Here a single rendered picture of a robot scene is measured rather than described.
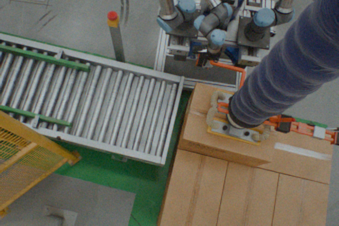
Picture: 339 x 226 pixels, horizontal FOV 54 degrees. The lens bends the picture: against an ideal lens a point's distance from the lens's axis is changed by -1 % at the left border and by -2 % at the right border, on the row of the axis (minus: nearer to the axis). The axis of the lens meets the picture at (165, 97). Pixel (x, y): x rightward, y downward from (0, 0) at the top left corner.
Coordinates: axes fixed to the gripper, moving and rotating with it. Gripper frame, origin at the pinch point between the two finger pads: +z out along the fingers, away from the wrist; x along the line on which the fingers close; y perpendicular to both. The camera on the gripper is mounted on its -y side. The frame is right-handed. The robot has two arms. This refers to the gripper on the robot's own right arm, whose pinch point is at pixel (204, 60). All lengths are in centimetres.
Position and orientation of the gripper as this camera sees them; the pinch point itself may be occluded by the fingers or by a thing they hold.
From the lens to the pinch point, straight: 209.6
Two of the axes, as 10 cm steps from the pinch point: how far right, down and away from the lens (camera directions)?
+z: -0.5, 2.8, 9.6
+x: 2.5, -9.3, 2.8
